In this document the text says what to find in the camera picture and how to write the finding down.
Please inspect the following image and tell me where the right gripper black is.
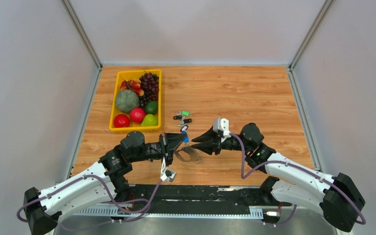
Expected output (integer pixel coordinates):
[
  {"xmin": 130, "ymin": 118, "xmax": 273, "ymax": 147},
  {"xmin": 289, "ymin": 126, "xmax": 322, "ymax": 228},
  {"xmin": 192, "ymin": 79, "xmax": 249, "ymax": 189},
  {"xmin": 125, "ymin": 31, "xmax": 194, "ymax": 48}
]
[{"xmin": 190, "ymin": 125, "xmax": 251, "ymax": 156}]

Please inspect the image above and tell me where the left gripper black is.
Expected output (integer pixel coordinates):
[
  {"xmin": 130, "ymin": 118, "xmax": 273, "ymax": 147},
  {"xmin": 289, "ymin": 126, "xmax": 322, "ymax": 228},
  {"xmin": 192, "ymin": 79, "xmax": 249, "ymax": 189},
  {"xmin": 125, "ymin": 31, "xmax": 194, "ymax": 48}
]
[{"xmin": 130, "ymin": 132, "xmax": 187, "ymax": 166}]

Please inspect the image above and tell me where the clear keyring holder with rings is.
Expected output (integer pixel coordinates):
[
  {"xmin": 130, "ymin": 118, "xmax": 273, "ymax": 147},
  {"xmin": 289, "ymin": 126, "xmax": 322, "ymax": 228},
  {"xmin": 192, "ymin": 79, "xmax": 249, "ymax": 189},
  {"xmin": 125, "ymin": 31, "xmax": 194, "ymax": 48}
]
[{"xmin": 175, "ymin": 146, "xmax": 202, "ymax": 164}]

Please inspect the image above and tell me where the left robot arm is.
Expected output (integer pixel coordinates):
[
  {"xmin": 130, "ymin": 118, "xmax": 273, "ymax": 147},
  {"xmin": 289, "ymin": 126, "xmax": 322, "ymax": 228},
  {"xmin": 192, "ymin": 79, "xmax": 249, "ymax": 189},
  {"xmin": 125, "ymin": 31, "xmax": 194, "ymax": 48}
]
[{"xmin": 17, "ymin": 131, "xmax": 187, "ymax": 235}]

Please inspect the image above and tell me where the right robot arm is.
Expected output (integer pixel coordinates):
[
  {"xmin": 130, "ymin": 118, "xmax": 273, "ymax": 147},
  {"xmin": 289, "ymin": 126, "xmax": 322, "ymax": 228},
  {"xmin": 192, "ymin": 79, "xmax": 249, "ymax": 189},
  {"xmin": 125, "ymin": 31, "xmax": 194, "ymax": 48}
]
[{"xmin": 192, "ymin": 118, "xmax": 366, "ymax": 232}]

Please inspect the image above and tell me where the yellow green fruit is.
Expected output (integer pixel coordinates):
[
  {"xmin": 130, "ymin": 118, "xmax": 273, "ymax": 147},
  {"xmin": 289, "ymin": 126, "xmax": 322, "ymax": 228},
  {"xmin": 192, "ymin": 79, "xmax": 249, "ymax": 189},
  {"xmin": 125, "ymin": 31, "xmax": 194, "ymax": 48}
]
[{"xmin": 141, "ymin": 114, "xmax": 159, "ymax": 127}]

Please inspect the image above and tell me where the green lime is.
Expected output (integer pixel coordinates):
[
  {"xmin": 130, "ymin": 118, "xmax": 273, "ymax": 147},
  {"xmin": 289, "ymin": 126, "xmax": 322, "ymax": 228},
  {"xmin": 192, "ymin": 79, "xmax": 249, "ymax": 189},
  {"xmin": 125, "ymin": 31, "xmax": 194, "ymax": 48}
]
[{"xmin": 144, "ymin": 100, "xmax": 159, "ymax": 115}]

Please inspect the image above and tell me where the red apple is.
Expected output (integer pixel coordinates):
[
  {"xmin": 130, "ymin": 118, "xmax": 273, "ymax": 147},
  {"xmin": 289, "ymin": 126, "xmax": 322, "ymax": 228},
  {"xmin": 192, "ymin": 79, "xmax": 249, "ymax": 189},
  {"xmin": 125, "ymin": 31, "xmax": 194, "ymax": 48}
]
[{"xmin": 129, "ymin": 107, "xmax": 146, "ymax": 124}]

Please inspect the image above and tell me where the red tomato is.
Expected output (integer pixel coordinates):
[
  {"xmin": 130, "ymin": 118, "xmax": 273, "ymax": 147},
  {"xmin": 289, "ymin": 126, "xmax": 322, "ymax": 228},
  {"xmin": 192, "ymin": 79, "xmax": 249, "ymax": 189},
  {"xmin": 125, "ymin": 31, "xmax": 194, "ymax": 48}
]
[{"xmin": 113, "ymin": 114, "xmax": 130, "ymax": 128}]

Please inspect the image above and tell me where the green melon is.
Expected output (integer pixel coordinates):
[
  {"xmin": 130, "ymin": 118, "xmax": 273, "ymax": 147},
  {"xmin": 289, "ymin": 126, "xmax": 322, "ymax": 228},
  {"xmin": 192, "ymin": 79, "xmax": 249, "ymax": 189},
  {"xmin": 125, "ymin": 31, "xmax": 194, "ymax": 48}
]
[{"xmin": 115, "ymin": 90, "xmax": 140, "ymax": 113}]

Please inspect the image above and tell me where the purple grape bunch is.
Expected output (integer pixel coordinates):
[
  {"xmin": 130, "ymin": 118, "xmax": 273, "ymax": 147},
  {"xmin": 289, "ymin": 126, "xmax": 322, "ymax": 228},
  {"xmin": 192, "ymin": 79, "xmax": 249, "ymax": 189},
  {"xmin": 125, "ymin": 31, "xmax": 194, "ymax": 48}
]
[{"xmin": 139, "ymin": 72, "xmax": 160, "ymax": 108}]

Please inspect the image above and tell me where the red peaches cluster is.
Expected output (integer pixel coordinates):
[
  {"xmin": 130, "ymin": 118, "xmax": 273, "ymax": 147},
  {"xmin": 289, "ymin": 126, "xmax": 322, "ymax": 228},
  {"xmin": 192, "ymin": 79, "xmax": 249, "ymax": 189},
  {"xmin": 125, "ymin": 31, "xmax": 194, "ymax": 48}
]
[{"xmin": 120, "ymin": 79, "xmax": 144, "ymax": 97}]

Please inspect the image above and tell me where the yellow plastic bin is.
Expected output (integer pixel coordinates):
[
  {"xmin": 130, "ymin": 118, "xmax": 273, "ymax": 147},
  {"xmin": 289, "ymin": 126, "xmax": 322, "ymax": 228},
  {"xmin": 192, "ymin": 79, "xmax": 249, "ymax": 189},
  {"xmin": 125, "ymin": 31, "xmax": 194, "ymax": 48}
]
[{"xmin": 109, "ymin": 69, "xmax": 162, "ymax": 133}]

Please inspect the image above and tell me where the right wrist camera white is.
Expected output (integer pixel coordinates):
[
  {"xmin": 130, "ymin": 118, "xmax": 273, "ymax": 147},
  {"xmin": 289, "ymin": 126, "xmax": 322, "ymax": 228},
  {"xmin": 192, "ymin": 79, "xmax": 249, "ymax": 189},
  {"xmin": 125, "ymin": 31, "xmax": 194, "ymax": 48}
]
[{"xmin": 212, "ymin": 117, "xmax": 231, "ymax": 138}]

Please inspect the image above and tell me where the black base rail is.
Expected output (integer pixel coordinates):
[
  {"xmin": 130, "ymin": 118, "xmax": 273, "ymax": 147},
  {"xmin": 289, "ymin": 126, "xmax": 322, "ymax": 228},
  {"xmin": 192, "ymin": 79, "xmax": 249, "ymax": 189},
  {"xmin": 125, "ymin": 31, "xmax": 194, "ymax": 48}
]
[{"xmin": 98, "ymin": 184, "xmax": 281, "ymax": 215}]

